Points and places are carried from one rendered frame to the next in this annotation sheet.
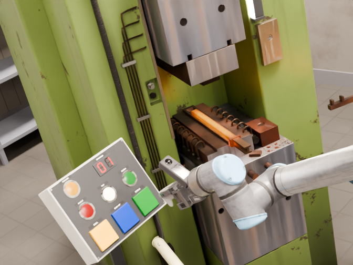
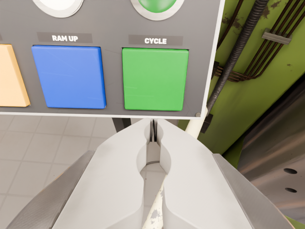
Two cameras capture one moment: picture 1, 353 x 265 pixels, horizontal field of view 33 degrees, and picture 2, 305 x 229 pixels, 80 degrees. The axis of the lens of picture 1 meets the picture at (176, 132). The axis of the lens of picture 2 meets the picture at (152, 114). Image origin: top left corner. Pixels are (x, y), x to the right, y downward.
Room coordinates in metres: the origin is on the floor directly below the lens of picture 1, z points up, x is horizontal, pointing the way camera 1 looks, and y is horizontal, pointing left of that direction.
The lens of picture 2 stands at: (1.63, 0.06, 1.18)
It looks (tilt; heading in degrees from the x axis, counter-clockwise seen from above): 58 degrees down; 43
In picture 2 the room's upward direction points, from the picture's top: 2 degrees clockwise
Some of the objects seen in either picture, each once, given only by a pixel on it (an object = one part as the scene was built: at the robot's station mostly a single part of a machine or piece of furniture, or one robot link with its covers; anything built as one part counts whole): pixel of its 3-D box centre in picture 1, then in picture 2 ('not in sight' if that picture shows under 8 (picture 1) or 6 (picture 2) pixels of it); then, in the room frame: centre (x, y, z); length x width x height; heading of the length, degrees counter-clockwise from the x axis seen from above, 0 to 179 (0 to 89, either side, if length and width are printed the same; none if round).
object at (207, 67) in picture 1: (188, 52); not in sight; (2.22, -0.12, 1.32); 0.42 x 0.20 x 0.10; 19
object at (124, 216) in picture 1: (124, 217); (73, 78); (1.68, 0.23, 1.01); 0.07 x 0.05 x 0.07; 134
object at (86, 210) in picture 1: (86, 211); not in sight; (1.64, 0.34, 1.09); 0.05 x 0.03 x 0.04; 109
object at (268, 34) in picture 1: (269, 41); not in sight; (2.25, -0.44, 1.27); 0.09 x 0.02 x 0.17; 109
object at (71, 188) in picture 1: (71, 189); not in sight; (1.67, 0.37, 1.16); 0.05 x 0.03 x 0.04; 109
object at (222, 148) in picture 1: (206, 133); not in sight; (2.22, -0.12, 0.96); 0.42 x 0.20 x 0.09; 19
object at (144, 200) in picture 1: (145, 201); (154, 80); (1.74, 0.16, 1.01); 0.07 x 0.05 x 0.07; 134
